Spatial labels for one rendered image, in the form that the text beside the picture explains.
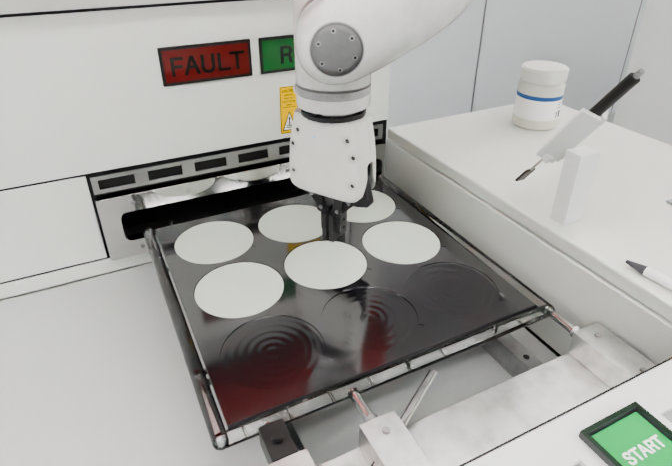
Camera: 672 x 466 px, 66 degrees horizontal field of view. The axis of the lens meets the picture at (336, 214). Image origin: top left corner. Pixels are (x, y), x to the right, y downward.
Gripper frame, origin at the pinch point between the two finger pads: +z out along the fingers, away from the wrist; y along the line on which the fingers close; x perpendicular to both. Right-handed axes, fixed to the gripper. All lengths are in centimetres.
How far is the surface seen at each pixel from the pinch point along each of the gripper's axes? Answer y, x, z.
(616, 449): 34.9, -20.4, -4.4
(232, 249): -9.2, -9.4, 2.0
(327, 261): 2.4, -5.2, 2.0
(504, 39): -45, 242, 25
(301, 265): 0.2, -7.6, 2.0
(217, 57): -18.4, 1.1, -18.5
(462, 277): 17.4, 0.6, 2.1
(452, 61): -63, 214, 33
